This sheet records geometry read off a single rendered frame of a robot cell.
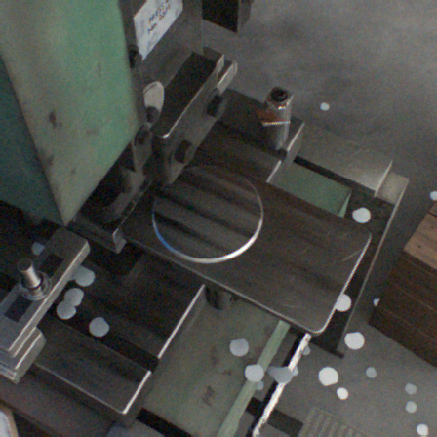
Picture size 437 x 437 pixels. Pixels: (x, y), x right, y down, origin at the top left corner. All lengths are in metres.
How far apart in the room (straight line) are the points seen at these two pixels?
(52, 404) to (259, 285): 0.30
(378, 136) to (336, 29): 0.36
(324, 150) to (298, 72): 0.94
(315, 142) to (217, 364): 0.35
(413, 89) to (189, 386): 1.28
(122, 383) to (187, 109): 0.33
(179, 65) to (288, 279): 0.26
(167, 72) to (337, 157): 0.43
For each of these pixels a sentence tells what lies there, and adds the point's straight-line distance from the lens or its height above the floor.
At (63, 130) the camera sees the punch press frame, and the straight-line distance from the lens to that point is 0.46.
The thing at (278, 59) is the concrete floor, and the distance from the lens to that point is 2.02.
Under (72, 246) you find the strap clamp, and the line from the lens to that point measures 0.86.
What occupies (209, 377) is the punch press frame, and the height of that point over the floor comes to 0.64.
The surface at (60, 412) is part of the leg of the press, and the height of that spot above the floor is 0.62.
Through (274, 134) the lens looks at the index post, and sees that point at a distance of 0.95.
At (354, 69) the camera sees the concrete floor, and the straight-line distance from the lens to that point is 2.02.
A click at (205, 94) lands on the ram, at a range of 0.70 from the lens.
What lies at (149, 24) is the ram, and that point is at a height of 1.07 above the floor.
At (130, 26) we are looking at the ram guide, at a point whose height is 1.14.
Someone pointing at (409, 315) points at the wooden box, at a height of 0.15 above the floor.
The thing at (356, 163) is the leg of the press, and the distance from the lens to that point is 1.06.
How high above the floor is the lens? 1.51
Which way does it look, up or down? 61 degrees down
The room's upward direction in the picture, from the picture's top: straight up
